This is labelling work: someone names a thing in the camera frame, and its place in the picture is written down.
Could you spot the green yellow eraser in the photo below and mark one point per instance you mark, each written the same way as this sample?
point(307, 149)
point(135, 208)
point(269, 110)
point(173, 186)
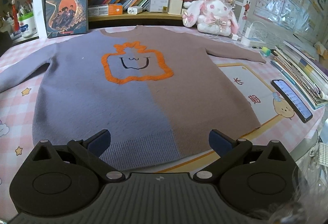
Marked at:
point(265, 52)

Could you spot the white charger cube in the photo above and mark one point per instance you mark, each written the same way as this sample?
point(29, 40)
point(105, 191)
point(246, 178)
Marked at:
point(134, 10)

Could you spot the red tassel ornament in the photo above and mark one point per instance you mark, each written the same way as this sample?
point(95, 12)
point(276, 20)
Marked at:
point(14, 13)

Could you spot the Harry Potter book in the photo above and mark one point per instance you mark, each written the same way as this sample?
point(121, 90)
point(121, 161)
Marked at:
point(65, 17)

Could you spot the wooden shelf board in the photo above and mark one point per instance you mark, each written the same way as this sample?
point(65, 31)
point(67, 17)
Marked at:
point(143, 15)

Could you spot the pink white bunny plush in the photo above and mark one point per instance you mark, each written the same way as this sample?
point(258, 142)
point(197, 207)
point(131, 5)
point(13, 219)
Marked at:
point(210, 16)

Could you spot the black smartphone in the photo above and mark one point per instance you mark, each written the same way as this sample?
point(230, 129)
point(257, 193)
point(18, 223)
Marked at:
point(287, 103)

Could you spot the white note card box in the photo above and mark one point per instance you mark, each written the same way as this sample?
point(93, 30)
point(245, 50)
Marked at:
point(159, 6)

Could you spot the cream pen holder box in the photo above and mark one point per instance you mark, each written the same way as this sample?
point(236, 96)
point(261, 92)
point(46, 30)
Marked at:
point(175, 7)

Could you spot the stack of workbooks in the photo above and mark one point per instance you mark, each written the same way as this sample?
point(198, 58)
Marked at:
point(303, 71)

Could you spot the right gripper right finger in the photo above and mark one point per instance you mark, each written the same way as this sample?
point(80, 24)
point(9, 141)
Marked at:
point(230, 152)

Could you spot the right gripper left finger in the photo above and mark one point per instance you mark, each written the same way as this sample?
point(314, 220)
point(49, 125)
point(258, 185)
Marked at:
point(88, 152)

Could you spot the white jar green lid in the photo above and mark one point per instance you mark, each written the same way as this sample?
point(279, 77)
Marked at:
point(27, 25)

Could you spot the pink checkered desk mat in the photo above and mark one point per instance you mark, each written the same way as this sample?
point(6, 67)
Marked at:
point(17, 110)

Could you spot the white power strip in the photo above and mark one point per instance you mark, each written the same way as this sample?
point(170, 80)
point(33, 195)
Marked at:
point(249, 40)

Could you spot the orange white toothpaste box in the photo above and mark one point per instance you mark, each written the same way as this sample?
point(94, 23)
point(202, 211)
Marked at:
point(105, 10)

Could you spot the purple and brown sweater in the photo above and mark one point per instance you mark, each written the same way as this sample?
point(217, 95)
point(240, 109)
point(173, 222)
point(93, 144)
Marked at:
point(157, 92)

